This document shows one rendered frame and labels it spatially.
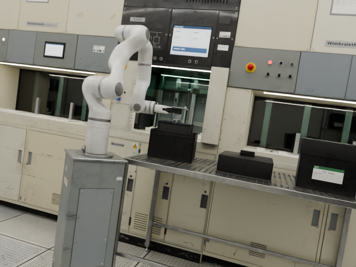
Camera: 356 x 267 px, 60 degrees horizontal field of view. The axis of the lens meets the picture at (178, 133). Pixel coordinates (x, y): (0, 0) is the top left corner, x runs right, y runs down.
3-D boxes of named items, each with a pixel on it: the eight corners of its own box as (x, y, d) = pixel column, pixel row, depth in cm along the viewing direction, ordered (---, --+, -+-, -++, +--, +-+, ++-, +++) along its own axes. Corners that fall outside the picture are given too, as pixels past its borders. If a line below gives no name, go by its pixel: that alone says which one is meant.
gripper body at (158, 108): (154, 114, 205) (171, 116, 203) (151, 113, 194) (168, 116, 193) (156, 102, 204) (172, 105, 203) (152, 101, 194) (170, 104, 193)
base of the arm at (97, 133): (80, 156, 154) (85, 119, 153) (73, 150, 171) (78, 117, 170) (117, 159, 164) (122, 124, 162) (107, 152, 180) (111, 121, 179)
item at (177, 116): (160, 151, 212) (166, 106, 210) (189, 156, 210) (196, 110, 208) (152, 156, 188) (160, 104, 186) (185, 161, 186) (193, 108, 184)
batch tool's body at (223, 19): (90, 236, 242) (123, -17, 231) (139, 206, 333) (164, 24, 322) (198, 266, 218) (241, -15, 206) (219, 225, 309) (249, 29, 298)
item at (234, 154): (214, 172, 166) (218, 148, 165) (222, 166, 194) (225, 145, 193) (271, 183, 158) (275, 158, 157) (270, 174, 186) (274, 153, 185)
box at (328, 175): (294, 186, 158) (302, 137, 156) (293, 178, 184) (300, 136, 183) (357, 198, 148) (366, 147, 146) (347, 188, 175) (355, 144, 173)
